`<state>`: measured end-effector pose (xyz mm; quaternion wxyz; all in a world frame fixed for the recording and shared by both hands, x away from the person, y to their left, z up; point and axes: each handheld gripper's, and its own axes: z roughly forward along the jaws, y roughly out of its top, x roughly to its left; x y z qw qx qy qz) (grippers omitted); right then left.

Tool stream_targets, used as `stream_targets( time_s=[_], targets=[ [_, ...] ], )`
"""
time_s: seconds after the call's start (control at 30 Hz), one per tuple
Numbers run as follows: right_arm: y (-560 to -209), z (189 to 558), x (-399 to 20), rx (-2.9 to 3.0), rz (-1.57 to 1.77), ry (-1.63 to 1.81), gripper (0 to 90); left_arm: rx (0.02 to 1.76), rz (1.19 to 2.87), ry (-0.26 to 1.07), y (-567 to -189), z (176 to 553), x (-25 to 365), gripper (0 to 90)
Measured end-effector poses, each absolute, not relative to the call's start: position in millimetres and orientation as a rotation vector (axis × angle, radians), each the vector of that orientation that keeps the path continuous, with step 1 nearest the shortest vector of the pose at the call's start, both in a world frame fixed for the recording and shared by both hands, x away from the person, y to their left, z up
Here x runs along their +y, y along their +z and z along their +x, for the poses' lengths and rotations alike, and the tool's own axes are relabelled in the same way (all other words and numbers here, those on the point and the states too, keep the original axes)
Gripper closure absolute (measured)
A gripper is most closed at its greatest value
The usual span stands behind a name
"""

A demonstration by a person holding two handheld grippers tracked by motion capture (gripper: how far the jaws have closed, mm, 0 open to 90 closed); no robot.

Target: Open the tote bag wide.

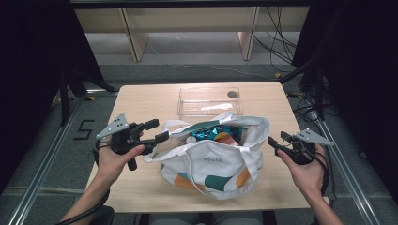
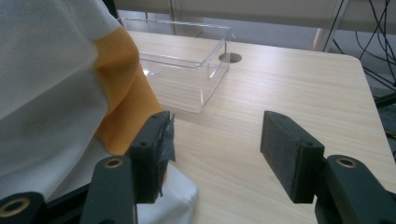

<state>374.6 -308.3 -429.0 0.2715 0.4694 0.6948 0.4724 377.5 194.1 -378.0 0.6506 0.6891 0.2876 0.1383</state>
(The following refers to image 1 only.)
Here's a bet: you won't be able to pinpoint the black curtain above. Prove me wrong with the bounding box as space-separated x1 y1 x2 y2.
291 0 398 199
0 0 105 195

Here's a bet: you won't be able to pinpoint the white printed tote bag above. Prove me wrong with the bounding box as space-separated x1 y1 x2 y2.
143 111 272 201

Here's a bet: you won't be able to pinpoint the black frame bar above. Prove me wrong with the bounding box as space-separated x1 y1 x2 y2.
69 0 314 9

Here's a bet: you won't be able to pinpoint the blue potato chips bag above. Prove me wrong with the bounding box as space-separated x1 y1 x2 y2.
190 124 248 143

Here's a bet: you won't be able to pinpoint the person's left hand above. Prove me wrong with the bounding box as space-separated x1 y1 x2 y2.
95 144 145 186

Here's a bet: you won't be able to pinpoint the beige office desk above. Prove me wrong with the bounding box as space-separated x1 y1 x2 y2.
74 6 311 63

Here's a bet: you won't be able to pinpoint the person's right hand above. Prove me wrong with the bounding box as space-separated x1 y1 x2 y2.
276 143 328 198

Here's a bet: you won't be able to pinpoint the white floor cable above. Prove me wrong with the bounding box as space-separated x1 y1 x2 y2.
145 40 277 80

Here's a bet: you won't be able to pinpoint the hanging black cable bundle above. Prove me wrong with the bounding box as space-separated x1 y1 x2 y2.
253 6 299 73

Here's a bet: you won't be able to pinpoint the black metal stand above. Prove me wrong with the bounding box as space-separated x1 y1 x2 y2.
277 55 327 122
58 67 119 127

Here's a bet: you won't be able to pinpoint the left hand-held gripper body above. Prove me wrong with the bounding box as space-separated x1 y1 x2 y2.
95 112 150 172

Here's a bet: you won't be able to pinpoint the aluminium floor rail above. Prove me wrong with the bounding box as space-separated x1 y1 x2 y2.
312 112 382 225
7 96 86 225

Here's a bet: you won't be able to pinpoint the black floor cables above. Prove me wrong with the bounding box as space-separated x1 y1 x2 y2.
286 90 327 124

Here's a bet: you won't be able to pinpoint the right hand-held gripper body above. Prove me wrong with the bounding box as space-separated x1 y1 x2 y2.
282 127 335 166

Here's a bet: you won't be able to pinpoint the person's lap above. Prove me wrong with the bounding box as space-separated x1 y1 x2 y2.
148 213 263 225

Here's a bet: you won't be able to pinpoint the left hand-held gripper cable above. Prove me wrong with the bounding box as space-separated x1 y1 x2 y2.
54 139 111 225

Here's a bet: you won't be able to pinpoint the clear plastic tray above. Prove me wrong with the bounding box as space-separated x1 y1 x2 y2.
176 86 244 118

